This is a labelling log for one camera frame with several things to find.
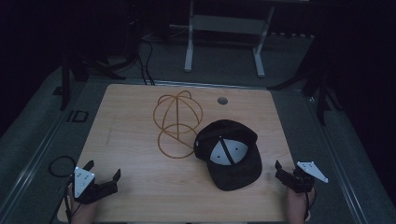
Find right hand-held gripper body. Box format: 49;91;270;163
291;161;330;194

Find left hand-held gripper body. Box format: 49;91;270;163
72;166;119;205

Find black baseball cap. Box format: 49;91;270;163
192;119;263;192

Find gold wire hat stand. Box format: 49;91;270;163
152;90;205;160

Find person's right hand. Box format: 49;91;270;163
286;186;316;224

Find person's left hand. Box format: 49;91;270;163
66;183;98;224

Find black stand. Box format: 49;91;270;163
267;36;345;127
52;46;127;112

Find white metal stand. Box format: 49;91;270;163
183;0;276;78

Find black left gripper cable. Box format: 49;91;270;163
63;178;76;224

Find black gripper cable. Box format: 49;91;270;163
304;186;318;222
63;178;76;224

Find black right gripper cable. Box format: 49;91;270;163
304;186;318;222

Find black coiled cable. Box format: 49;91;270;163
48;155;78;179

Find black rectangular bracket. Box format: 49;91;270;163
66;109;90;123

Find black floor cables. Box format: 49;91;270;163
134;31;157;86

